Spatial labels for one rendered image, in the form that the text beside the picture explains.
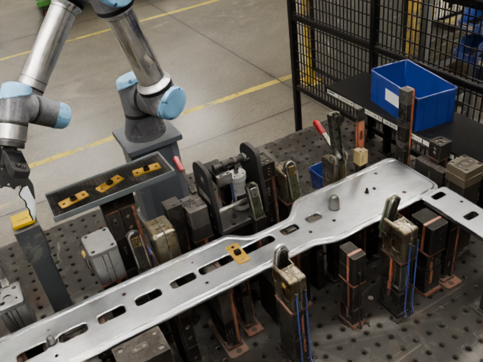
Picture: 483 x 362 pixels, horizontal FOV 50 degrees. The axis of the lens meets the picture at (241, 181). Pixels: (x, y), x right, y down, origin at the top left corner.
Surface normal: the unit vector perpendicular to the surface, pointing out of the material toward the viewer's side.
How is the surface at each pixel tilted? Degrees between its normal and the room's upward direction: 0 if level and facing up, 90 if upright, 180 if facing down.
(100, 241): 0
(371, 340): 0
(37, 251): 90
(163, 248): 90
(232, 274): 0
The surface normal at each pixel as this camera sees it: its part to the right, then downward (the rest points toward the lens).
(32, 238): 0.49, 0.45
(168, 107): 0.80, 0.37
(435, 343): -0.12, -0.81
